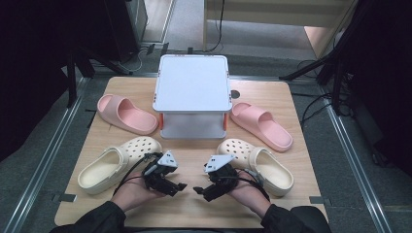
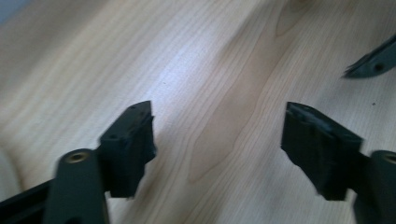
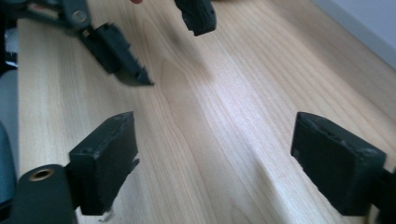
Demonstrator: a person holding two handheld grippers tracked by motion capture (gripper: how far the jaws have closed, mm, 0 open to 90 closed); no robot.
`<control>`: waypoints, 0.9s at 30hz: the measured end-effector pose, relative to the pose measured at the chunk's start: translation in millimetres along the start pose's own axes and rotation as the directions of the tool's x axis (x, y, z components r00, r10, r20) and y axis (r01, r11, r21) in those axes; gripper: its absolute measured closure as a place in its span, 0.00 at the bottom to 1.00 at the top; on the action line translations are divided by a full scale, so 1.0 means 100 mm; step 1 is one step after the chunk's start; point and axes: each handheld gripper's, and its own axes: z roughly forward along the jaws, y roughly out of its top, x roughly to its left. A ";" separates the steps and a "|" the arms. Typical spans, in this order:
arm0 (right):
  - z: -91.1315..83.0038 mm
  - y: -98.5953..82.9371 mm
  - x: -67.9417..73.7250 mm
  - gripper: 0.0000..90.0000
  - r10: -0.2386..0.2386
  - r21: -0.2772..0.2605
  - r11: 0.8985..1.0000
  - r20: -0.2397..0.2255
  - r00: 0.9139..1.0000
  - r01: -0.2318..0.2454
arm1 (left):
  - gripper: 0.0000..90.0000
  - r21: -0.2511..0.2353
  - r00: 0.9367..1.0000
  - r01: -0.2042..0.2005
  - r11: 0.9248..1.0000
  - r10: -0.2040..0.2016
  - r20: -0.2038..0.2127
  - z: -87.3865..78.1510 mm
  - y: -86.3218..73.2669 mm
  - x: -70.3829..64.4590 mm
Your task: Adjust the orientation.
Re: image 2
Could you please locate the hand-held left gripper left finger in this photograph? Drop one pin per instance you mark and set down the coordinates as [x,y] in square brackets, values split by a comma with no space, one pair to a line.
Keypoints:
[127,149]

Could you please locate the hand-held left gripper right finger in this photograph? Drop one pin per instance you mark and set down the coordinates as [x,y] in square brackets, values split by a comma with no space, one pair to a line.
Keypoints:
[320,149]

